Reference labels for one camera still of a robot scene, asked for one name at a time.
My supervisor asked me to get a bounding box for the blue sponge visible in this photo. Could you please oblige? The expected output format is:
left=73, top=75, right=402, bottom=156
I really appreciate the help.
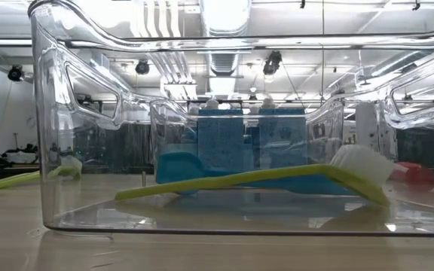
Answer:
left=197, top=108, right=245, bottom=177
left=258, top=108, right=308, bottom=171

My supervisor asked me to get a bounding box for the red white dish brush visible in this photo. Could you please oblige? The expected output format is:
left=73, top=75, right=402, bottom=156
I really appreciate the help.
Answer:
left=390, top=161, right=434, bottom=192

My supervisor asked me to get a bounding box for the silver ceiling air duct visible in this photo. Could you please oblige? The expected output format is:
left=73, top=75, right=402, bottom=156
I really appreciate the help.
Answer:
left=200, top=0, right=252, bottom=76

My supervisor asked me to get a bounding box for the white pillar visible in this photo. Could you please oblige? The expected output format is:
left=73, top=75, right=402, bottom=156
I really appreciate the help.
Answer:
left=355, top=103, right=376, bottom=151

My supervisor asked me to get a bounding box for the yellow-green dish brush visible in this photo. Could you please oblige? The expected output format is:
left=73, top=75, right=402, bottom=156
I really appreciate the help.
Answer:
left=114, top=145, right=396, bottom=207
left=0, top=156, right=84, bottom=190

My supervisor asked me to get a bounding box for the black ceiling spotlight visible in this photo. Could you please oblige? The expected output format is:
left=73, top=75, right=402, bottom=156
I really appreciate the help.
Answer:
left=8, top=65, right=24, bottom=82
left=262, top=50, right=283, bottom=76
left=134, top=59, right=151, bottom=75

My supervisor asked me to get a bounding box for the clear plastic bin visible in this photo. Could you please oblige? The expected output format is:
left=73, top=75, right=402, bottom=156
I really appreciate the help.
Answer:
left=149, top=98, right=346, bottom=195
left=28, top=0, right=434, bottom=240

